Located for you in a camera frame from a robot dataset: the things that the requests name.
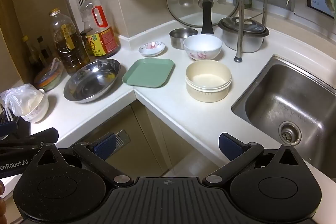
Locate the green square plate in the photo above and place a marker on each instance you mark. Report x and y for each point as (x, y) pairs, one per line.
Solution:
(148, 72)

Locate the large stainless steel basin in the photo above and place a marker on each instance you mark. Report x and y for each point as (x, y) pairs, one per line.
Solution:
(92, 82)

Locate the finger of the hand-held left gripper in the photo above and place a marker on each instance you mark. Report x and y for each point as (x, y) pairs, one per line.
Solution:
(7, 128)
(39, 136)

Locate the small dark jar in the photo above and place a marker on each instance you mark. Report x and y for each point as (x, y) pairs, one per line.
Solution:
(86, 43)

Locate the large dark oil bottle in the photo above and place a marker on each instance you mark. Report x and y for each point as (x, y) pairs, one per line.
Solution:
(68, 48)

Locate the small stainless steel bowl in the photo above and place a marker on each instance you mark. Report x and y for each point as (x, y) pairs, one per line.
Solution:
(179, 37)

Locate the floral bowl holding plastic bag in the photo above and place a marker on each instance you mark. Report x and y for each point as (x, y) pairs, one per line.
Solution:
(39, 108)

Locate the wrapped stack of colourful bowls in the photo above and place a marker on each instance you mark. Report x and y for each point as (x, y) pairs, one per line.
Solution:
(48, 78)

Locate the small white floral saucer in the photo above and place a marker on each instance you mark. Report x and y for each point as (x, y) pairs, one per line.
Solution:
(151, 49)

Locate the clear plastic bag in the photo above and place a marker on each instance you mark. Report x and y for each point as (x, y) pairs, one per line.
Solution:
(18, 99)

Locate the beige kitchen cabinet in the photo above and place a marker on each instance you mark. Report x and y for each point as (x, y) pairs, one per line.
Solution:
(147, 140)

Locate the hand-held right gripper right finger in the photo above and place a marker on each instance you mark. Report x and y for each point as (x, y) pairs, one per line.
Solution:
(231, 146)

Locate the beige plastic bowl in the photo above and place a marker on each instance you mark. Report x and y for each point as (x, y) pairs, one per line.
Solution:
(208, 82)

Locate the steel pot lid white knob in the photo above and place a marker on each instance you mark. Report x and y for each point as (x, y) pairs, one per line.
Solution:
(252, 26)

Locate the yellow capped sauce bottle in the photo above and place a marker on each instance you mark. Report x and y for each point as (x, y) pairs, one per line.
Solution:
(30, 52)

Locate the stainless steel sink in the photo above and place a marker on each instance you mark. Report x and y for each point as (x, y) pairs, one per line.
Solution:
(288, 98)

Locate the person's left hand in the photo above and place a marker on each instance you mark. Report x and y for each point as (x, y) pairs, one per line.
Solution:
(2, 209)

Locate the white floral bowl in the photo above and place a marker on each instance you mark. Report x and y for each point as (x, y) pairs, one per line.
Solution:
(202, 48)

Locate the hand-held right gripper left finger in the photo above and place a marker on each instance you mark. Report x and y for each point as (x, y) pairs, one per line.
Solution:
(104, 145)

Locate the metal cabinet vent grille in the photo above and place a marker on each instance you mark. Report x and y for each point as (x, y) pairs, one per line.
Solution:
(122, 138)

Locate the steel cooking pot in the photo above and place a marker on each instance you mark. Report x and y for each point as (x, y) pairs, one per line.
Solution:
(246, 43)

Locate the black capped sauce bottle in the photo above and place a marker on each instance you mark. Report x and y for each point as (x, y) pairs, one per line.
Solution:
(44, 50)

